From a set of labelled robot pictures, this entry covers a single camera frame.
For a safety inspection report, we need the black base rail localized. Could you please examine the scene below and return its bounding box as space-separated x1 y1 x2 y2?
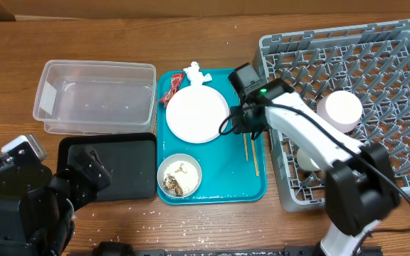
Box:
65 241 384 256

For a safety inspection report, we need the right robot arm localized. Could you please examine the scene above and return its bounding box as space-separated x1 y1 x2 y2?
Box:
227 63 401 255

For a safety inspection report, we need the wooden chopstick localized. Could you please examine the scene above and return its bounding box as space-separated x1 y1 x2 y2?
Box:
243 133 249 161
250 133 260 177

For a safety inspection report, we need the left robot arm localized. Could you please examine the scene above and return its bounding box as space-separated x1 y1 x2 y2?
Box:
0 146 112 255

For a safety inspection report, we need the grey dishwasher rack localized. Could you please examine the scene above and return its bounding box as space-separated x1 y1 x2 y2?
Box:
253 19 410 195

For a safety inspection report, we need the large white plate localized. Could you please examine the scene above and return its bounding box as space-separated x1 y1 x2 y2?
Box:
166 85 230 144

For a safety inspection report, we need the white cup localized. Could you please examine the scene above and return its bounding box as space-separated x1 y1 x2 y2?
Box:
316 90 363 133

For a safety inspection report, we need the clear plastic bin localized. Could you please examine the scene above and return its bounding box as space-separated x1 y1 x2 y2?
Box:
32 60 157 135

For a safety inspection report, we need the grey bowl with rice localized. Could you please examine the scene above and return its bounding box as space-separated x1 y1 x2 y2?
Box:
157 154 202 199

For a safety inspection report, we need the white napkin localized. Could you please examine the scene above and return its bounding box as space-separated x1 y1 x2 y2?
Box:
183 61 212 86

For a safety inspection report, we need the teal serving tray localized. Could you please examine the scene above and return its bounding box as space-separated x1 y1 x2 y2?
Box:
157 68 268 206

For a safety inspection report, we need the black plastic tray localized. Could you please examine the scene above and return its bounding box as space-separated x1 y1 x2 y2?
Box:
57 133 157 202

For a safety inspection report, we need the red sauce packet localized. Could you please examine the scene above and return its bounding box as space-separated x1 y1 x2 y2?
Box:
159 73 185 107

